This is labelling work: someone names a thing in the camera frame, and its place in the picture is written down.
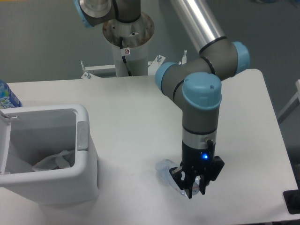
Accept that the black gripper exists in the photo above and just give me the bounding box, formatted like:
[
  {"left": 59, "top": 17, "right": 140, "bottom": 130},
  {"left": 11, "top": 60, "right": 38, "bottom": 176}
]
[{"left": 169, "top": 140, "right": 225, "bottom": 199}]

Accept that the crushed clear plastic bottle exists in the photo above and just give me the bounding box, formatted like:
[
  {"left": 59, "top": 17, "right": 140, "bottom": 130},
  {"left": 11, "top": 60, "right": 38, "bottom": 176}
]
[{"left": 155, "top": 159, "right": 200, "bottom": 197}]

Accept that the clear white plastic wrapper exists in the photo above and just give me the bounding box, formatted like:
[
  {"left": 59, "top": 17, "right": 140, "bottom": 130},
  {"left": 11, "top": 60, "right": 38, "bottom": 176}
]
[{"left": 32, "top": 150, "right": 75, "bottom": 172}]

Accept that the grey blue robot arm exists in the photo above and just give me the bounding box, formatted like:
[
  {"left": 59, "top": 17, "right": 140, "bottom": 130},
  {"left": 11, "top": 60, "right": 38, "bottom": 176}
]
[{"left": 75, "top": 0, "right": 250, "bottom": 198}]

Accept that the white open trash can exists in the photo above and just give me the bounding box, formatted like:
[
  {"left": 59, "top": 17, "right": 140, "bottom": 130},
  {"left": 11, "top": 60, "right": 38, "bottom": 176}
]
[{"left": 0, "top": 104, "right": 99, "bottom": 204}]

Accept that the black clamp at table edge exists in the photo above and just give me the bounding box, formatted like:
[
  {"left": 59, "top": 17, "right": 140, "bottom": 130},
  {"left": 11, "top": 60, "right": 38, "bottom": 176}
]
[{"left": 283, "top": 189, "right": 300, "bottom": 215}]

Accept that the blue labelled bottle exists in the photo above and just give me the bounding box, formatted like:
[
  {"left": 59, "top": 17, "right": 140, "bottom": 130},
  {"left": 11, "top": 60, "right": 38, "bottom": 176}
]
[{"left": 0, "top": 80, "right": 22, "bottom": 109}]

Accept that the white pedestal foot middle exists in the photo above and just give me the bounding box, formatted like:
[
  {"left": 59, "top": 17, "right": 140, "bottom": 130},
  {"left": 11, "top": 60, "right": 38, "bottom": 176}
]
[{"left": 148, "top": 55, "right": 166, "bottom": 75}]

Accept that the white pedestal foot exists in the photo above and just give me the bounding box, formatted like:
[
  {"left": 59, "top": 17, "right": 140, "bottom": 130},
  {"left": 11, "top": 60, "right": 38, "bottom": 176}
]
[
  {"left": 178, "top": 50, "right": 188, "bottom": 66},
  {"left": 81, "top": 61, "right": 116, "bottom": 79},
  {"left": 148, "top": 55, "right": 166, "bottom": 75}
]

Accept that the white pedestal foot right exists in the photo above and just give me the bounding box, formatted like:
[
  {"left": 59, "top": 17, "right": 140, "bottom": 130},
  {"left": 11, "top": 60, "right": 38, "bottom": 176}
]
[{"left": 178, "top": 50, "right": 188, "bottom": 66}]

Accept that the white frame at right edge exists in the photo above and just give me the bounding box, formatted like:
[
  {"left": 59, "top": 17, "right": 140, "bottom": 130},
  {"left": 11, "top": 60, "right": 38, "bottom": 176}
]
[{"left": 277, "top": 80, "right": 300, "bottom": 125}]

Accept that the white pedestal foot left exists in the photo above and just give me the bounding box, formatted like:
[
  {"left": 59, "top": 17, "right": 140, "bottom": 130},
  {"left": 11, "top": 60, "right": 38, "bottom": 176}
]
[{"left": 81, "top": 61, "right": 116, "bottom": 79}]

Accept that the black cable on pedestal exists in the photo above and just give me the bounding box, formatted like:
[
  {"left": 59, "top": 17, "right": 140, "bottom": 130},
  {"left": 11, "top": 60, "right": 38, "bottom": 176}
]
[{"left": 119, "top": 36, "right": 132, "bottom": 77}]

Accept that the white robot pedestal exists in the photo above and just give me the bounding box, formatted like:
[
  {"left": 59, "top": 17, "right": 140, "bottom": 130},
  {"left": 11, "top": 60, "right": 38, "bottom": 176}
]
[{"left": 103, "top": 12, "right": 155, "bottom": 77}]

